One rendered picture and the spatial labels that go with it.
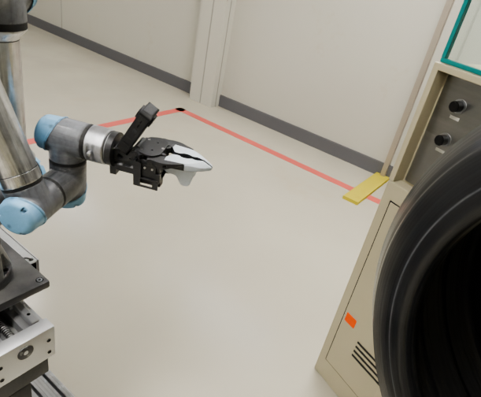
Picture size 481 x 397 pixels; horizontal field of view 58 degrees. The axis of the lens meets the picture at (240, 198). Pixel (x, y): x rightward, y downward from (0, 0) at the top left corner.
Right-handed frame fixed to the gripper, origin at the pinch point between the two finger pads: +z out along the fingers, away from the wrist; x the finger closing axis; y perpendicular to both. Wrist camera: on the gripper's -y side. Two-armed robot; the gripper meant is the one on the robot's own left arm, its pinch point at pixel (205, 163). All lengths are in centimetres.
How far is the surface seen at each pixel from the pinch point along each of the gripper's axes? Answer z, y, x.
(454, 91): 55, -7, -55
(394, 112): 86, 90, -271
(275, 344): 30, 114, -46
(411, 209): 29.6, -21.3, 30.5
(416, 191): 30.0, -22.3, 28.2
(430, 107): 51, 0, -57
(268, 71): -26, 100, -324
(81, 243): -77, 118, -75
